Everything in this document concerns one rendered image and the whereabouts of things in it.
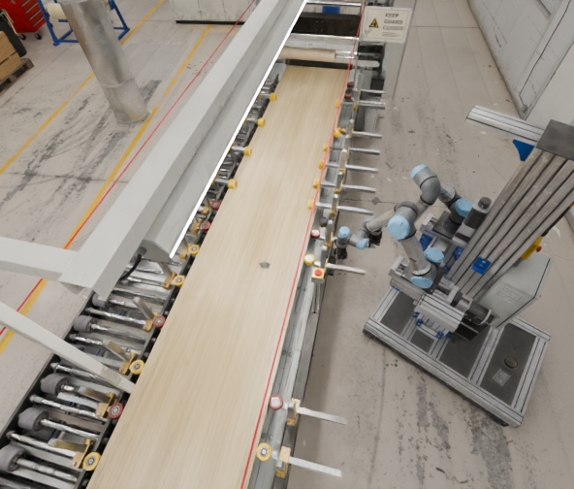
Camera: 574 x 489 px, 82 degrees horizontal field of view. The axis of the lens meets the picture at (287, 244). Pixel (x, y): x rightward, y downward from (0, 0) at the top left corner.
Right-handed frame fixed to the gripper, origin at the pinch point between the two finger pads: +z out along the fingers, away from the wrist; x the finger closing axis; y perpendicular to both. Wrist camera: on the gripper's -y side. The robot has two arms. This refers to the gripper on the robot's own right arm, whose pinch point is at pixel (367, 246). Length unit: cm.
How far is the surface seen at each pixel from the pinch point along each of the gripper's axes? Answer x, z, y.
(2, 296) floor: -76, 80, -350
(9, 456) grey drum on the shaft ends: -183, -4, -179
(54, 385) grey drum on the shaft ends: -146, -4, -177
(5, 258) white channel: -139, -164, -80
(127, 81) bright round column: 235, 19, -351
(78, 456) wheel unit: -175, -4, -141
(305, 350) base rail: -86, 12, -32
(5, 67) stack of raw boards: 301, 53, -644
